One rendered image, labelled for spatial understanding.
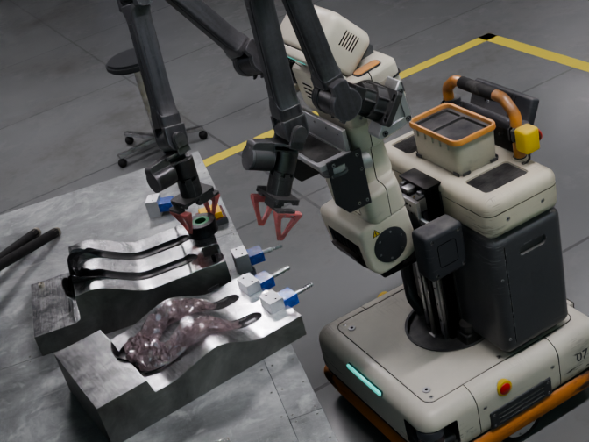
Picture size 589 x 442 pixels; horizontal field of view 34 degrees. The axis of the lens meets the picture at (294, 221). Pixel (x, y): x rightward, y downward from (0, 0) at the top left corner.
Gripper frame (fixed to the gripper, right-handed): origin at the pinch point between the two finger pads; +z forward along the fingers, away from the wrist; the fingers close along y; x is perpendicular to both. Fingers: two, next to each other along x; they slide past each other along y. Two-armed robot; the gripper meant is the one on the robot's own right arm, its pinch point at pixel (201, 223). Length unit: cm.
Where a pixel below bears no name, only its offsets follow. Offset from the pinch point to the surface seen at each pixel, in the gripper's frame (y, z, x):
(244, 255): 0.0, 6.3, 14.3
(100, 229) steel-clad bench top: 2.9, 12.0, -46.9
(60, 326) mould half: 43.7, 6.2, -7.1
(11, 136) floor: -123, 92, -343
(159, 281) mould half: 20.8, 3.5, 5.6
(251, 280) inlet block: 10.2, 3.4, 27.8
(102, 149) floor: -132, 92, -261
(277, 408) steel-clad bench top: 35, 12, 57
